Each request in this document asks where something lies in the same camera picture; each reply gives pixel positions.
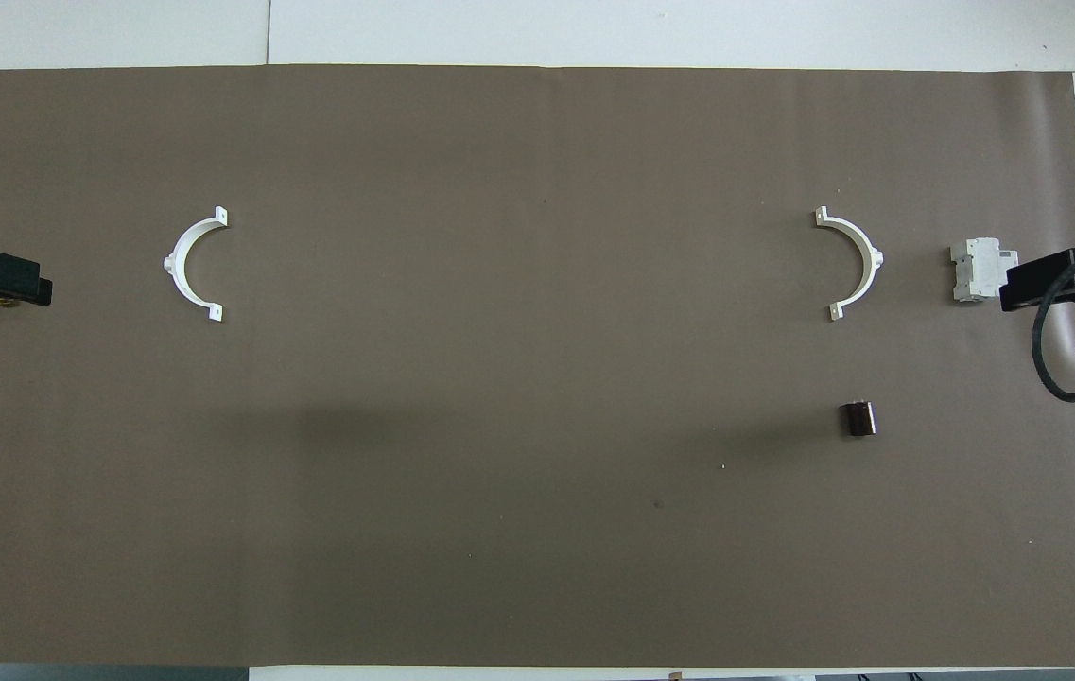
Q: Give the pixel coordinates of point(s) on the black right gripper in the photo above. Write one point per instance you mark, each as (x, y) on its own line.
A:
(1033, 284)

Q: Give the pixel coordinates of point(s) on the white half pipe clamp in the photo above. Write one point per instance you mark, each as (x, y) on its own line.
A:
(866, 248)
(180, 248)

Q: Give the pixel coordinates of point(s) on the white circuit breaker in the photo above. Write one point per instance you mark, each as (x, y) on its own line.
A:
(977, 270)

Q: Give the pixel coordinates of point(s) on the small dark brown block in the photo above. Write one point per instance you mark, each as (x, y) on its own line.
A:
(858, 419)

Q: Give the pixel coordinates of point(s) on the brown table mat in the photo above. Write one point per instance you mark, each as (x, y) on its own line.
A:
(537, 378)

